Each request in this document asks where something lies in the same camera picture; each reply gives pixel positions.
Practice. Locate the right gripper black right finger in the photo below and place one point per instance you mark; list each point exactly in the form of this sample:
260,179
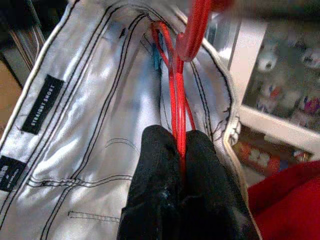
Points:
210,195

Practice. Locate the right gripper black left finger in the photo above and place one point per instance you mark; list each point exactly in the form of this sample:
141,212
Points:
152,187

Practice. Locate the red clothes hanger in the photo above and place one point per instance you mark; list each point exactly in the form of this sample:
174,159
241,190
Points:
178,105

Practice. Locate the cream denim shorts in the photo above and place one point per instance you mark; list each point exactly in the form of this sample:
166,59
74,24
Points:
87,100

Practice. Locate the red polo shirt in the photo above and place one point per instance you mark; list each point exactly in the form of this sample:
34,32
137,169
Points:
287,200

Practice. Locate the white glass-door cabinet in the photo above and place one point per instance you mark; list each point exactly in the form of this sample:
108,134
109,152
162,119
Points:
250,62

